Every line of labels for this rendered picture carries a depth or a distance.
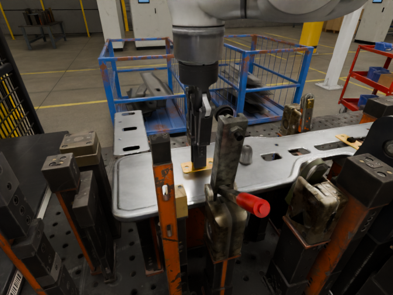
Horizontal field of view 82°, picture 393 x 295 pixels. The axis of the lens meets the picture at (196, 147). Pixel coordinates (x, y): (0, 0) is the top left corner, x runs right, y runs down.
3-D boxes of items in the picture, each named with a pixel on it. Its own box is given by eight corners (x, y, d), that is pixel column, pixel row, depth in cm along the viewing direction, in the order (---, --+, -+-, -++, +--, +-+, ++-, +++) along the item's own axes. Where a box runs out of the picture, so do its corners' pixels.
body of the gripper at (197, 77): (226, 64, 39) (223, 113, 44) (210, 54, 46) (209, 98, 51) (183, 67, 37) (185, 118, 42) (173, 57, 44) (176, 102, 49)
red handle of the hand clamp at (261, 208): (228, 180, 42) (278, 196, 27) (230, 192, 42) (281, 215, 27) (207, 184, 41) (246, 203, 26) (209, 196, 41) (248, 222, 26)
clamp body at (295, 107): (279, 173, 101) (298, 99, 83) (296, 191, 92) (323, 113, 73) (261, 177, 99) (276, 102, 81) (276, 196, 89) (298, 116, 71)
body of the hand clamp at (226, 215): (221, 282, 62) (233, 187, 43) (231, 309, 56) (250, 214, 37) (201, 288, 61) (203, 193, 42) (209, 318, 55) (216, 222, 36)
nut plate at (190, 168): (212, 158, 57) (212, 154, 57) (217, 167, 54) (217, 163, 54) (180, 164, 56) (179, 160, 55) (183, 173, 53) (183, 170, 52)
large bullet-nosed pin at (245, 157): (247, 161, 61) (250, 140, 57) (252, 168, 58) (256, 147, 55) (236, 163, 60) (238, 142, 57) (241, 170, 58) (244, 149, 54)
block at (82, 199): (116, 243, 72) (92, 169, 55) (116, 281, 62) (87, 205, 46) (106, 246, 71) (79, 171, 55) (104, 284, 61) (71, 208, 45)
